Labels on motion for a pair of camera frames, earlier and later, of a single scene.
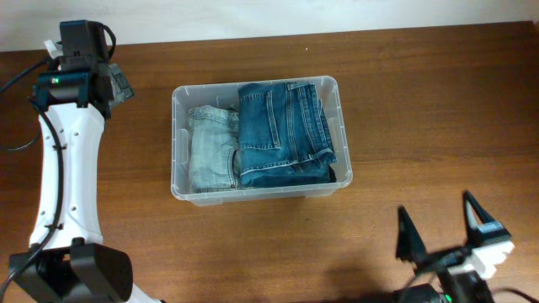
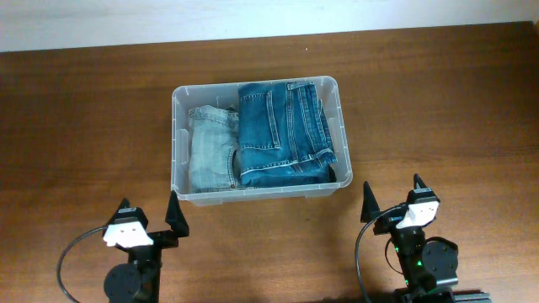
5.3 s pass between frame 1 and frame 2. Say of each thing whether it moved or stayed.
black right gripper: moved
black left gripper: moved
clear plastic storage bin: stayed
